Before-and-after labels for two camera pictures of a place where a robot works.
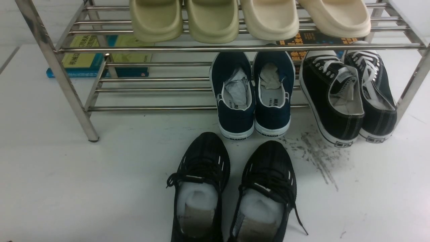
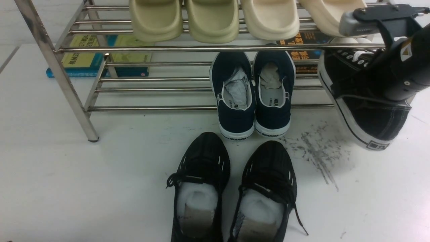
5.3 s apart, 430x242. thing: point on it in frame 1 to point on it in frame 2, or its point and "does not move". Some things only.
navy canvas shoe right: [273, 79] does not move
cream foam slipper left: [273, 20] does not move
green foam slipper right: [213, 21] does not move
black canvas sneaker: [332, 91] to [357, 78]
